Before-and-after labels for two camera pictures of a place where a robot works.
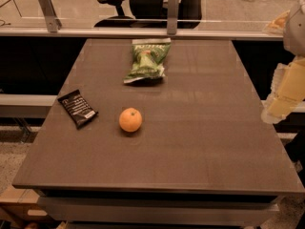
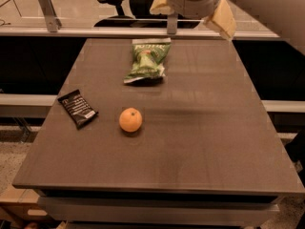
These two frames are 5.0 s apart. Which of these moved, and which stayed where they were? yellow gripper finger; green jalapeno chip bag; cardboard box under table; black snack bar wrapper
Moved: yellow gripper finger
Stayed: cardboard box under table; black snack bar wrapper; green jalapeno chip bag
